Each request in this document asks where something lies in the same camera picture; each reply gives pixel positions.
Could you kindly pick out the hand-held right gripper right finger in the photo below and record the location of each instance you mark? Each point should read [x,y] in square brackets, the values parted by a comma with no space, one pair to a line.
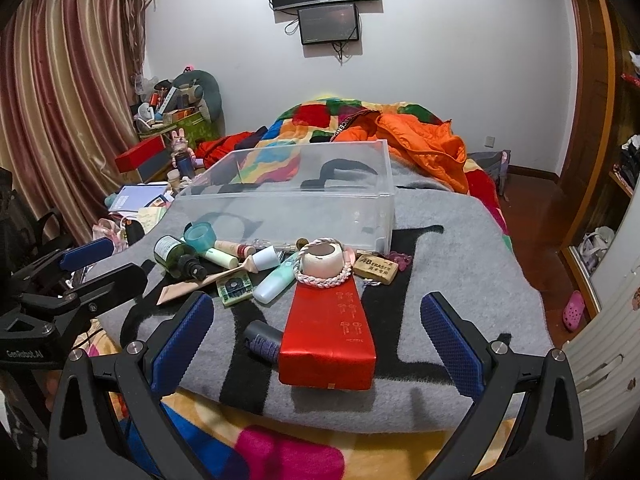
[450,345]

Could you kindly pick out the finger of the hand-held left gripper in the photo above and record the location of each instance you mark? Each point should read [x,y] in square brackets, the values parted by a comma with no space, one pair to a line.
[112,285]
[85,254]

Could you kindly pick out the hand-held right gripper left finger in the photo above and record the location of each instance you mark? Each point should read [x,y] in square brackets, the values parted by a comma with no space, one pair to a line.
[180,345]

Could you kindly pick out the beige cosmetic tube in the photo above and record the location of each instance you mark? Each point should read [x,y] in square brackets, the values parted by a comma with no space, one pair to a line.
[200,286]

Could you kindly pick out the dark green pump bottle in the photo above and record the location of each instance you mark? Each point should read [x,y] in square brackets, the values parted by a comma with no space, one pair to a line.
[172,255]

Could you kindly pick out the white cosmetic tube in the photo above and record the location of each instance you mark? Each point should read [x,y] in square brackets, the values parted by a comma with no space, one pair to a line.
[220,257]

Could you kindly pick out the mint green bottle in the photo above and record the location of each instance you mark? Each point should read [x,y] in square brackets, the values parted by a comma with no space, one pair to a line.
[275,280]

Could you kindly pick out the long red gift box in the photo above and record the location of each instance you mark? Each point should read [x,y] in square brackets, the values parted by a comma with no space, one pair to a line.
[325,335]

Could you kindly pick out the clear plastic storage box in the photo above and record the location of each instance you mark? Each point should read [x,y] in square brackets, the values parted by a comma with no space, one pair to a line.
[300,210]

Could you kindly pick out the pink ribbon bundle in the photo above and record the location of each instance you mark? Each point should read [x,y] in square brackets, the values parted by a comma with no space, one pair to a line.
[110,235]

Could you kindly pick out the black cylinder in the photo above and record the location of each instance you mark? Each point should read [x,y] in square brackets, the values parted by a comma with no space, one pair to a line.
[134,232]

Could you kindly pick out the yellow notepad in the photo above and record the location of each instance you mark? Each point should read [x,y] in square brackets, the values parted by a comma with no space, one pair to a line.
[150,221]

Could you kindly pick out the black chair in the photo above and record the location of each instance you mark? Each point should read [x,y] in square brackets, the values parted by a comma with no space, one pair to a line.
[20,220]

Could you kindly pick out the green card package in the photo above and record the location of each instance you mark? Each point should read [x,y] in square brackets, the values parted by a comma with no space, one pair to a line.
[234,290]

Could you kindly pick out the blue notebook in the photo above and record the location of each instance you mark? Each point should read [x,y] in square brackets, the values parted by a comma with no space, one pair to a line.
[137,197]

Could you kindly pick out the small dark purple bottle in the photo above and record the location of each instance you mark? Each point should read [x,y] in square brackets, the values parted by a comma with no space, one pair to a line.
[264,342]

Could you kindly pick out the pink hair clip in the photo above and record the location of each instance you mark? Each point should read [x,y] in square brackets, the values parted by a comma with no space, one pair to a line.
[402,260]

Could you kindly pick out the teal tape roll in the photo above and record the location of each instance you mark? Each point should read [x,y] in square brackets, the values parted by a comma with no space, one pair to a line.
[201,237]

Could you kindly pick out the tan eraser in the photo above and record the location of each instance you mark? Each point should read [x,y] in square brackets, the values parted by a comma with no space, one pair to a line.
[376,269]

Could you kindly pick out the red and grey box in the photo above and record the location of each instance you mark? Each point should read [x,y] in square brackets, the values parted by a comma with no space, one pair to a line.
[140,155]

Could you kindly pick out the small white cap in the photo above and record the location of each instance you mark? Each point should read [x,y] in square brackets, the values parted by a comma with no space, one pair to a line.
[266,258]

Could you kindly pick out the pink slipper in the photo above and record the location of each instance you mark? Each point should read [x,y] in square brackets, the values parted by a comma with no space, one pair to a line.
[573,310]

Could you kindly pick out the dark blue water bottle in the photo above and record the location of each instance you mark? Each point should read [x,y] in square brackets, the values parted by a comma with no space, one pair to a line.
[183,164]

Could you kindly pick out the clear pen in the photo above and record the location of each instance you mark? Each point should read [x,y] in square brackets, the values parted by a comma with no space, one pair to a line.
[277,245]

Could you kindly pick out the striped brown curtain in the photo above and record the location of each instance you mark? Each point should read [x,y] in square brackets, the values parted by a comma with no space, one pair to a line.
[65,110]

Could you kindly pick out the pink rabbit toy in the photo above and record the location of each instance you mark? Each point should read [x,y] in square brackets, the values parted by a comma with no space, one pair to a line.
[178,141]

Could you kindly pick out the cream tape roll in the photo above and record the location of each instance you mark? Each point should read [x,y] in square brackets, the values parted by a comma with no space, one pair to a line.
[324,260]

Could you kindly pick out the white cabinet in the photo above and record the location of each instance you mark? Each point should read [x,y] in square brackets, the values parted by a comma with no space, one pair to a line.
[610,350]

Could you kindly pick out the green cardboard box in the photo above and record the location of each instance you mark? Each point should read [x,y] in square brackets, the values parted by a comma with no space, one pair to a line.
[195,127]

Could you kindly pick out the red cloth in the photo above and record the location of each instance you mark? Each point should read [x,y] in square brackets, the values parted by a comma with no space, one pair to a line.
[220,147]

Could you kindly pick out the white bag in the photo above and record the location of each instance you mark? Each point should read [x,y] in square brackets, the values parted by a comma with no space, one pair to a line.
[597,247]

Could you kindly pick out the grey bag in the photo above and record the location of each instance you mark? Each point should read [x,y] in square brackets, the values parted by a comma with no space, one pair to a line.
[492,170]

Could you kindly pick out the orange jacket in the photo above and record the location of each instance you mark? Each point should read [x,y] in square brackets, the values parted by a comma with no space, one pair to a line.
[425,145]

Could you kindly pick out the grey green plush pillow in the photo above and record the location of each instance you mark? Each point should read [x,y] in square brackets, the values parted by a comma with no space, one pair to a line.
[202,87]

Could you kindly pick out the wooden wardrobe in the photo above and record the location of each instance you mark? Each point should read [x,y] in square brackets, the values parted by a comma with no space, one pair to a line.
[595,135]

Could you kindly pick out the white wall outlet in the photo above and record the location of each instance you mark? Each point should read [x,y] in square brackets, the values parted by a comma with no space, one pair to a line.
[490,141]

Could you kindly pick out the small black wall monitor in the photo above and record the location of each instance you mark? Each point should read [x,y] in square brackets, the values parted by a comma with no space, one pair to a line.
[329,22]

